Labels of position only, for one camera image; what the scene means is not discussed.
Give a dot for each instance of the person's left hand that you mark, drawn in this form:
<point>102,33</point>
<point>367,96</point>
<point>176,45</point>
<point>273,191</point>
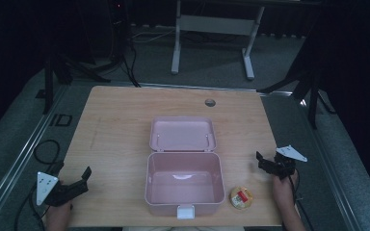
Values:
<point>58,215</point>

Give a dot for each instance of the pink plastic storage box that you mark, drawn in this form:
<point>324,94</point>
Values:
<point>183,166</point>

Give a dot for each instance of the round yellow snack packet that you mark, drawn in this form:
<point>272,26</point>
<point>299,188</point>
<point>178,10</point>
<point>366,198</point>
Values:
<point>241,198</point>

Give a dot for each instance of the person's right hand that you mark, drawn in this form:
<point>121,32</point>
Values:
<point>283,190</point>

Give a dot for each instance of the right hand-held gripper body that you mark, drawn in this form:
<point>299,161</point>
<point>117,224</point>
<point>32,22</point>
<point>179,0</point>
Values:
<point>284,160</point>

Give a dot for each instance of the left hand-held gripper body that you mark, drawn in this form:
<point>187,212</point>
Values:
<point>49,189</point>

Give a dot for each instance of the white metal desk frame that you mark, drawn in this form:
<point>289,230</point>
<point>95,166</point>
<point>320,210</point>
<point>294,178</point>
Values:
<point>215,35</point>

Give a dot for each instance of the grey table grommet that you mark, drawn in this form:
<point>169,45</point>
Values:
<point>210,102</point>

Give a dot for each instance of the black tripod stand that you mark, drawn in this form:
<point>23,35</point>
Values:
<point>305,80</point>
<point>67,69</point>

